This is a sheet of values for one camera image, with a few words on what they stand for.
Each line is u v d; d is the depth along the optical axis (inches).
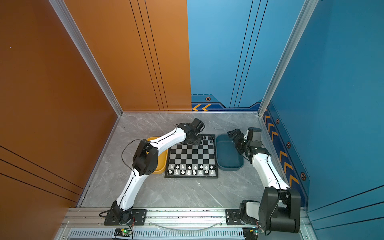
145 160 23.2
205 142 39.1
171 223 28.7
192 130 29.4
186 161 35.9
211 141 39.2
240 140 29.9
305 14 28.1
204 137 40.2
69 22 29.1
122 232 28.0
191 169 34.2
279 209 16.1
